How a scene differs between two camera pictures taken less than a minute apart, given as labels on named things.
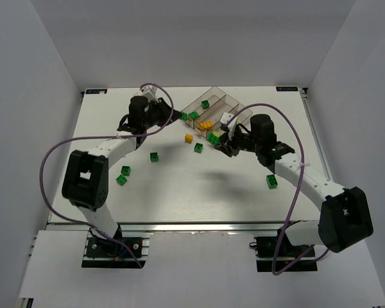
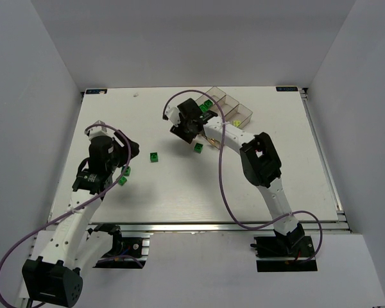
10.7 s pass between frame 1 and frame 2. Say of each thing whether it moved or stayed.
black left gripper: moved
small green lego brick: stayed
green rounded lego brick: stayed
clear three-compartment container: stayed
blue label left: stayed
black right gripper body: moved
